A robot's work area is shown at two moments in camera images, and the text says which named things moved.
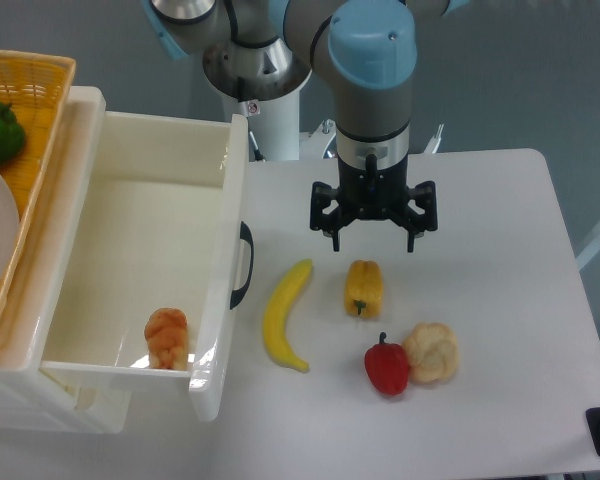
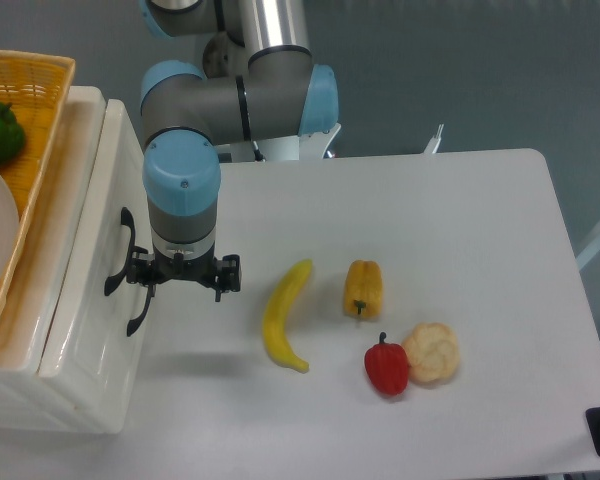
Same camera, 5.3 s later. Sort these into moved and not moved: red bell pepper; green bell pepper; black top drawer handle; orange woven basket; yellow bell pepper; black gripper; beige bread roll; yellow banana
Moved: black top drawer handle; black gripper
Not moved: yellow bell pepper; red bell pepper; yellow banana; orange woven basket; beige bread roll; green bell pepper
